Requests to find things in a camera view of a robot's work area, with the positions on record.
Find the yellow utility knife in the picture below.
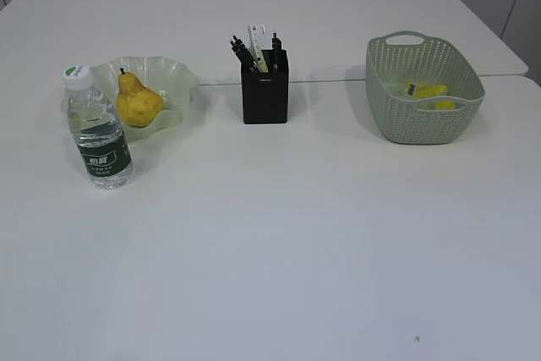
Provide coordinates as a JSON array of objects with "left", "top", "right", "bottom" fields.
[{"left": 257, "top": 57, "right": 268, "bottom": 73}]

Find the black pen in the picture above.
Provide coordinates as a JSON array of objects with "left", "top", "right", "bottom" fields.
[
  {"left": 271, "top": 32, "right": 282, "bottom": 73},
  {"left": 229, "top": 39, "right": 257, "bottom": 72},
  {"left": 232, "top": 34, "right": 259, "bottom": 66}
]

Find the clear plastic ruler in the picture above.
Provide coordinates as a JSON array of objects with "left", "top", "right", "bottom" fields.
[{"left": 248, "top": 25, "right": 266, "bottom": 68}]

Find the yellow pear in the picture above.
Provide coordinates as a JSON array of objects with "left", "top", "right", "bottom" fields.
[{"left": 116, "top": 68, "right": 163, "bottom": 128}]

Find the yellow waste paper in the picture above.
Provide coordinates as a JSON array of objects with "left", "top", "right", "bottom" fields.
[{"left": 396, "top": 80, "right": 464, "bottom": 110}]

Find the clear water bottle green label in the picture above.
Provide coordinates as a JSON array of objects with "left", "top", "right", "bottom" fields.
[{"left": 63, "top": 65, "right": 134, "bottom": 189}]

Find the black square pen holder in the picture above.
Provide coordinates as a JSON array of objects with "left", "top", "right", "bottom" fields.
[{"left": 240, "top": 49, "right": 289, "bottom": 124}]

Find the green wavy glass plate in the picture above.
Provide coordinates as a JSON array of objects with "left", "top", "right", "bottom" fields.
[{"left": 58, "top": 54, "right": 199, "bottom": 144}]

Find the green plastic woven basket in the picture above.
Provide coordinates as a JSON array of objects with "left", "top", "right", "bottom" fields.
[{"left": 365, "top": 31, "right": 485, "bottom": 145}]

